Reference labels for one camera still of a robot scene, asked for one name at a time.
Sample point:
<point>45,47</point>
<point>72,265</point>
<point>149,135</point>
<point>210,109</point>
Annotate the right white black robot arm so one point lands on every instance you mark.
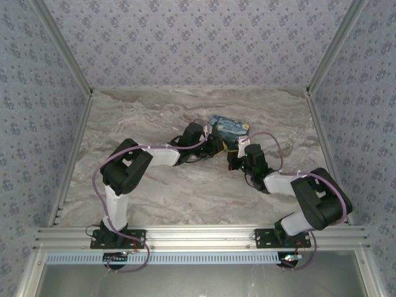
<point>278,182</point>

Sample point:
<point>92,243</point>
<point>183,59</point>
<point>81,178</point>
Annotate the small black controller board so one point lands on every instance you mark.
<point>289,259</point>
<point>116,257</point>

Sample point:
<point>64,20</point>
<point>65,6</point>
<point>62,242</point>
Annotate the aluminium mounting rail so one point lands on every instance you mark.
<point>198,236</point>

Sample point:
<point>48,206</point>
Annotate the aluminium frame post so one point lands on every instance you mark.
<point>66,46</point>
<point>328,154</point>
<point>368,272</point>
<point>31,272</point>
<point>334,46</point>
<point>75,154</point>

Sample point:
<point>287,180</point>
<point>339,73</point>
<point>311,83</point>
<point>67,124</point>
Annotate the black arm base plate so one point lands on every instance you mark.
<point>136,239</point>
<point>266,239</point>

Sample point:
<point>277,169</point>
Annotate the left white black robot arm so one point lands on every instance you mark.
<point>117,204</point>

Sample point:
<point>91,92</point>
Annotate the blue starry night box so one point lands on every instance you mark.
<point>230,128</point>

